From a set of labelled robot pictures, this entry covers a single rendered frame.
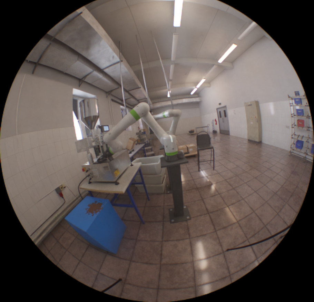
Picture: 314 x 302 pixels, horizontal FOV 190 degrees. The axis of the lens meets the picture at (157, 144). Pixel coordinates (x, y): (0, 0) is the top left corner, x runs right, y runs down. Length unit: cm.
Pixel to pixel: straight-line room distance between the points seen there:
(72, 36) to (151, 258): 364
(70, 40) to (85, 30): 38
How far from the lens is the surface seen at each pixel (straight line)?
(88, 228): 103
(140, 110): 84
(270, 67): 526
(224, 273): 133
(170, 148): 89
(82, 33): 258
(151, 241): 140
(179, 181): 105
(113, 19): 348
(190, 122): 1160
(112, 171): 108
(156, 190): 195
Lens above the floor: 126
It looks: 10 degrees down
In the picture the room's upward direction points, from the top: 11 degrees counter-clockwise
